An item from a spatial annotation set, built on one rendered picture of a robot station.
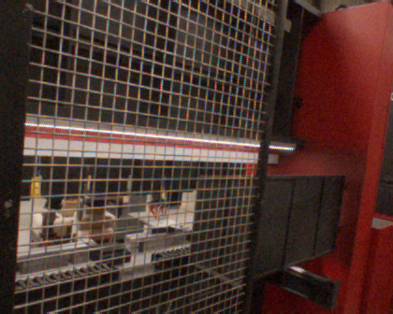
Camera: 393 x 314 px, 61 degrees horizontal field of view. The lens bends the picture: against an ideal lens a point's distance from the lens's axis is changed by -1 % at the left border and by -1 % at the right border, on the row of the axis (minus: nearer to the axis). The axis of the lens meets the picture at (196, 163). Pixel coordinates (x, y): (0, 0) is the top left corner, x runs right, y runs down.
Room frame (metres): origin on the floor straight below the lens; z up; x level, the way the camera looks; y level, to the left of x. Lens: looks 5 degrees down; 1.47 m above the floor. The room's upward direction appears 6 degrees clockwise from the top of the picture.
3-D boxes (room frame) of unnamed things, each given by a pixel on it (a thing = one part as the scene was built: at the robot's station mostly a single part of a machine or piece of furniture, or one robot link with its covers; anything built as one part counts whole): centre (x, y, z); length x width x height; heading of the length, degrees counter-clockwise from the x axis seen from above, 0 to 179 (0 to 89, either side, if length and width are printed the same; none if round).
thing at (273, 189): (1.50, -0.42, 1.12); 1.13 x 0.02 x 0.44; 134
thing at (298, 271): (1.74, -0.49, 0.81); 0.64 x 0.08 x 0.14; 44
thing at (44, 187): (1.31, 0.52, 1.26); 0.15 x 0.09 x 0.17; 134
